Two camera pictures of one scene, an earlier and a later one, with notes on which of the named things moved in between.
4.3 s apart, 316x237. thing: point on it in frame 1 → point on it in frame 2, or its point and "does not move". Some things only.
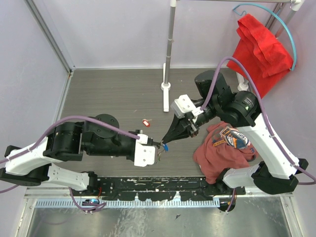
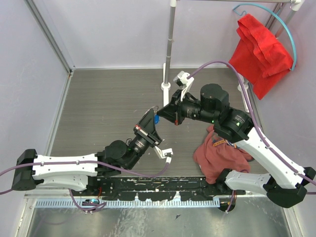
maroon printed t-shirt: x=227 y=147 does not move
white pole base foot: x=166 y=88 does not move
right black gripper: x=181 y=128 → x=173 y=112
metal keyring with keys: x=158 y=154 → x=155 y=111
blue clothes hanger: x=278 y=13 does not move
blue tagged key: x=166 y=147 → x=156 y=119
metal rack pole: x=171 y=39 does not move
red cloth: x=263 y=55 does not move
